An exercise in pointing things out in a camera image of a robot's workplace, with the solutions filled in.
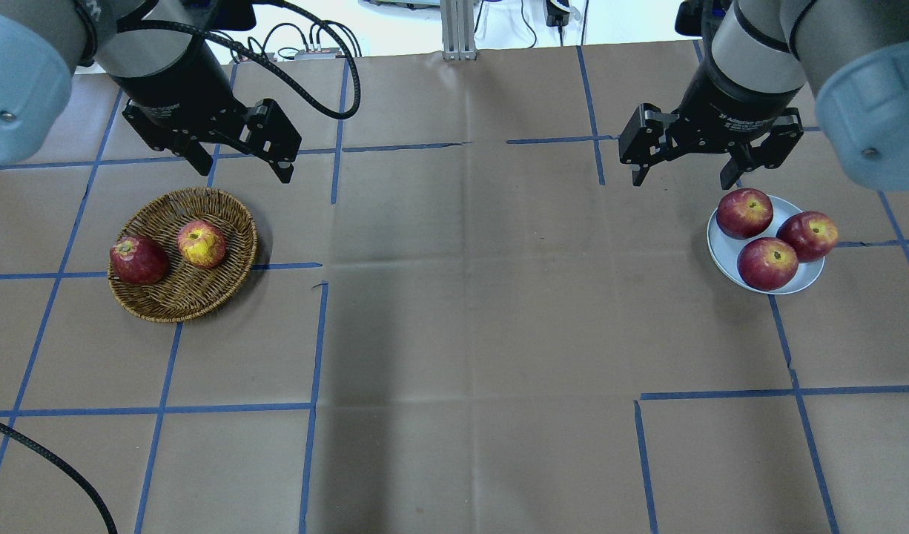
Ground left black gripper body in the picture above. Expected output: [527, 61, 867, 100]
[122, 39, 302, 166]

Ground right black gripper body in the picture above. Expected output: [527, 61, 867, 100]
[618, 59, 804, 171]

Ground yellow-red apple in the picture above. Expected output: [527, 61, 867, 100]
[176, 220, 227, 269]

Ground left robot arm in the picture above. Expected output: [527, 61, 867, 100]
[0, 1, 302, 183]

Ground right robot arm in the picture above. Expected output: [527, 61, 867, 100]
[618, 1, 909, 191]

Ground red apple plate rear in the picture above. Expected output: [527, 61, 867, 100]
[715, 187, 774, 240]

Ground red apple plate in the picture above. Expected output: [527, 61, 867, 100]
[715, 187, 774, 240]
[736, 237, 799, 291]
[776, 211, 839, 263]

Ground white round plate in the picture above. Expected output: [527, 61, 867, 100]
[707, 195, 827, 295]

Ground red apple plate front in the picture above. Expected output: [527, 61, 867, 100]
[736, 237, 799, 291]

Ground red apple plate outer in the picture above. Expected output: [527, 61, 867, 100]
[776, 211, 839, 263]

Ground dark red basket apple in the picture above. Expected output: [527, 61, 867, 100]
[109, 236, 171, 286]

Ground woven wicker basket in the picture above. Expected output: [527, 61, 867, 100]
[108, 187, 259, 323]

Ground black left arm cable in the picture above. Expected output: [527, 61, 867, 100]
[0, 0, 362, 534]

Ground aluminium frame post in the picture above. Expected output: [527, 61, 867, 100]
[440, 0, 477, 61]

